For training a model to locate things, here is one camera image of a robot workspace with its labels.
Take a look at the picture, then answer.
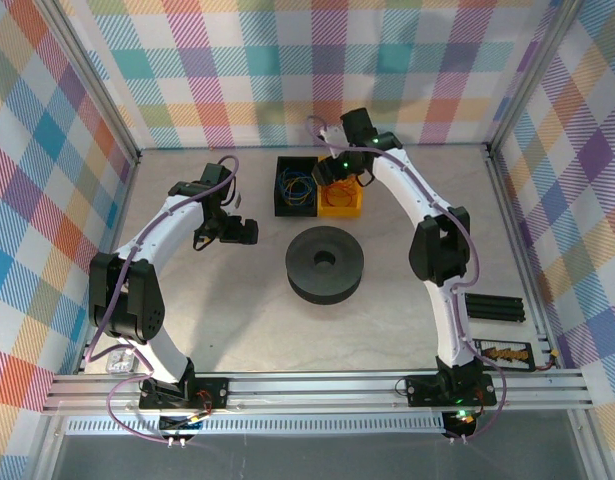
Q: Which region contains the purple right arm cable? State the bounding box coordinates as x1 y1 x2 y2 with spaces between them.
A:
306 115 506 444

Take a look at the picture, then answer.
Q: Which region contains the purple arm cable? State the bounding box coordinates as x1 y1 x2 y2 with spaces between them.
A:
306 115 506 444
84 154 241 446

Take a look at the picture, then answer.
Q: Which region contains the aluminium frame post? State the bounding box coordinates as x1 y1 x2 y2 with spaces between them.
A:
39 0 142 169
485 0 587 159

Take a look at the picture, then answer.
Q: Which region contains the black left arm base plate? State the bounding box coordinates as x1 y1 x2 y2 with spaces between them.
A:
138 377 231 409

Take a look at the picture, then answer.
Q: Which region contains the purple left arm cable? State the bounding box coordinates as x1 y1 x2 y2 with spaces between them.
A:
84 154 241 446

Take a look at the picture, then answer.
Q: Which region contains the black extrusion stack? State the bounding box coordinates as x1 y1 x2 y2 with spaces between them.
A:
464 293 527 324

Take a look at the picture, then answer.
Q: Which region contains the thin yellow cable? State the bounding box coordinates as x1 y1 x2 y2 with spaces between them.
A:
281 169 316 205

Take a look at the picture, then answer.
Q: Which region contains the wire with yellow connector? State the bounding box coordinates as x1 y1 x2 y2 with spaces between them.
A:
531 351 563 374

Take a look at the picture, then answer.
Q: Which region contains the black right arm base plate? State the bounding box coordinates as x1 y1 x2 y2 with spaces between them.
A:
404 373 498 408

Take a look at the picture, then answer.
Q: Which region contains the slotted grey cable duct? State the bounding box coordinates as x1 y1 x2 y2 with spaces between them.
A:
65 417 461 437

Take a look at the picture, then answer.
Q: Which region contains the aluminium lower frame bar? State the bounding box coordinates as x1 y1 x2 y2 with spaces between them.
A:
32 414 69 480
570 410 609 480

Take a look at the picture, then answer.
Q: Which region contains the aluminium side floor rail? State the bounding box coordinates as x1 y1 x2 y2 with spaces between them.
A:
484 144 561 374
75 152 142 376

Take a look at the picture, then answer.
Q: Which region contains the wide aluminium mounting rail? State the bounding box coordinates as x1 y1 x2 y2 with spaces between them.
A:
41 367 596 416

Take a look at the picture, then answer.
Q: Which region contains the black cable spool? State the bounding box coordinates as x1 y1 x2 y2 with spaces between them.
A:
285 225 366 305

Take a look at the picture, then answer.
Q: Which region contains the blue cable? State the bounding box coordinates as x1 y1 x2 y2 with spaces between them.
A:
278 167 316 207

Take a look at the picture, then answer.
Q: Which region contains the yellow plastic bin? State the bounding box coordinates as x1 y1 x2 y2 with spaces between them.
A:
316 155 363 220

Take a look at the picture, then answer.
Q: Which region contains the black board with orange print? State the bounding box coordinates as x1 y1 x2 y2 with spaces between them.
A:
474 338 535 374

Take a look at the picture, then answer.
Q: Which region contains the black plastic bin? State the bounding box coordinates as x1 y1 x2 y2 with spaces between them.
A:
273 155 321 219

